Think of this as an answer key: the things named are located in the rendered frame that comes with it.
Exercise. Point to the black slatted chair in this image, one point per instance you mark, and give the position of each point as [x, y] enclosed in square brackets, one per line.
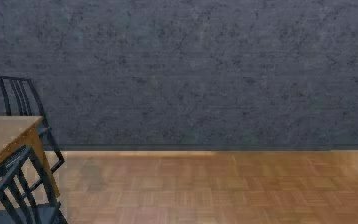
[12, 166]
[20, 96]

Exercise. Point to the brown wooden table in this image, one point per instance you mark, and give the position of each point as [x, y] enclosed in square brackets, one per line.
[7, 133]

